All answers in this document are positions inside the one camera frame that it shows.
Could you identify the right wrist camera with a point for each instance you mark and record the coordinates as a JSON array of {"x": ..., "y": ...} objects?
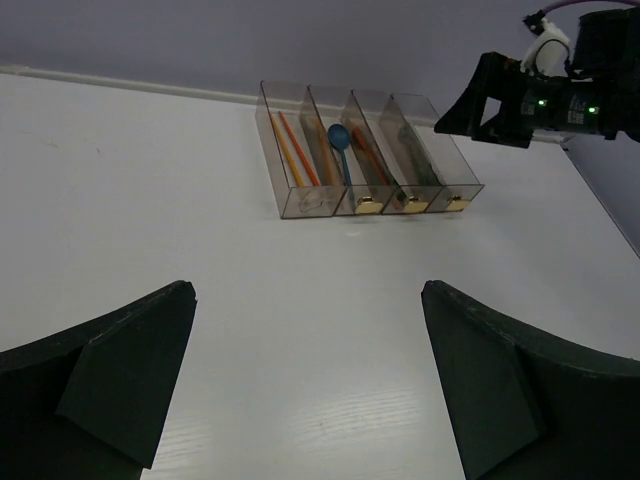
[{"x": 549, "y": 47}]

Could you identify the teal fork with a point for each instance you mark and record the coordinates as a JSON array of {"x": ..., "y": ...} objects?
[{"x": 419, "y": 159}]

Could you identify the yellow orange chopstick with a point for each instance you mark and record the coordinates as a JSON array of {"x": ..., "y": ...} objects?
[{"x": 287, "y": 154}]

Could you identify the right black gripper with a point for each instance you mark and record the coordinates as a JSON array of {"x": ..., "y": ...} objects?
[{"x": 504, "y": 105}]

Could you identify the blue spoon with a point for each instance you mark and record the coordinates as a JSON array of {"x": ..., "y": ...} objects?
[{"x": 339, "y": 139}]

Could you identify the orange chopstick short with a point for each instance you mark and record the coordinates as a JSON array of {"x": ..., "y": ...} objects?
[{"x": 381, "y": 182}]

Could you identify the yellow orange spoon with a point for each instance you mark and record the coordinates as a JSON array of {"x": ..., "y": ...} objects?
[{"x": 324, "y": 153}]

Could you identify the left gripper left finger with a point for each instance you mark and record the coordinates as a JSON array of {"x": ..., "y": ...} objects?
[{"x": 90, "y": 402}]

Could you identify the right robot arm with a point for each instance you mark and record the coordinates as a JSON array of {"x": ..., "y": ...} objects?
[{"x": 589, "y": 86}]

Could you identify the orange chopstick long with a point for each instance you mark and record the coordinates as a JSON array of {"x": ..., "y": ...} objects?
[{"x": 301, "y": 155}]

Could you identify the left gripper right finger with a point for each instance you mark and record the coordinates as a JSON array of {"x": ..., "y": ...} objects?
[{"x": 526, "y": 404}]

